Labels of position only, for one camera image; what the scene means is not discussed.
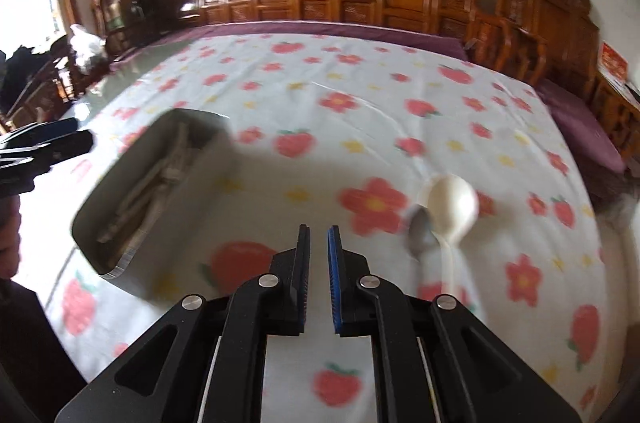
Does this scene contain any dark wooden chair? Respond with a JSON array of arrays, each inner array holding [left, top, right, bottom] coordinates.
[[0, 36, 88, 134]]

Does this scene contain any red paper packet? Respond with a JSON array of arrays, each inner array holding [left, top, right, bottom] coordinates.
[[597, 42, 630, 83]]

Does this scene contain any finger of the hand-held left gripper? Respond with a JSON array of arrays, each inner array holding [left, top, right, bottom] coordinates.
[[0, 130, 94, 171], [0, 118, 79, 149]]

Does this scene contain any floral tablecloth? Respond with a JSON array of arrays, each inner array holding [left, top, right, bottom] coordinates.
[[45, 32, 608, 423]]

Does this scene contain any grey metal tray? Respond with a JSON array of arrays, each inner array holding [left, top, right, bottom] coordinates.
[[70, 107, 237, 300]]

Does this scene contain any long purple seat cushion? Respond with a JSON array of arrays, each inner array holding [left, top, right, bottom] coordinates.
[[109, 20, 468, 71]]

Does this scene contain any wooden chopstick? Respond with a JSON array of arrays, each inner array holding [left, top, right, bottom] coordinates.
[[97, 123, 188, 244]]

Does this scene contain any wooden side table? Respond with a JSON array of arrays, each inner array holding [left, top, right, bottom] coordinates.
[[592, 70, 640, 159]]

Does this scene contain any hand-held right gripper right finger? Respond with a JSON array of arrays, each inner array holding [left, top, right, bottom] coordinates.
[[327, 225, 583, 423]]

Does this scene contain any person's left hand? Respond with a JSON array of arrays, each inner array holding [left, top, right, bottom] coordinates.
[[0, 196, 22, 280]]

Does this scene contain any dark wooden cabinet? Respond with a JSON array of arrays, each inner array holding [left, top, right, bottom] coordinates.
[[91, 0, 166, 51]]

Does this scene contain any clear plastic bag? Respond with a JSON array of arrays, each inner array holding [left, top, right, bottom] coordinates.
[[69, 23, 108, 76]]

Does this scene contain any small purple seat cushion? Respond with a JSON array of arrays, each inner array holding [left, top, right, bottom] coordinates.
[[535, 79, 627, 175]]

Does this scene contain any carved wooden armchair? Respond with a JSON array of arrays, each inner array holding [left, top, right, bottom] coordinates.
[[472, 0, 601, 86]]

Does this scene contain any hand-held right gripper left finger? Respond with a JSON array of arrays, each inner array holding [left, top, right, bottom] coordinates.
[[55, 224, 311, 423]]

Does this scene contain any person's dark clothing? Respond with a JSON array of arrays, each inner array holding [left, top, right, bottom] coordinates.
[[0, 277, 88, 423]]

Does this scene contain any white ceramic spoon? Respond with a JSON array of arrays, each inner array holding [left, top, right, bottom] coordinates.
[[417, 174, 480, 296]]

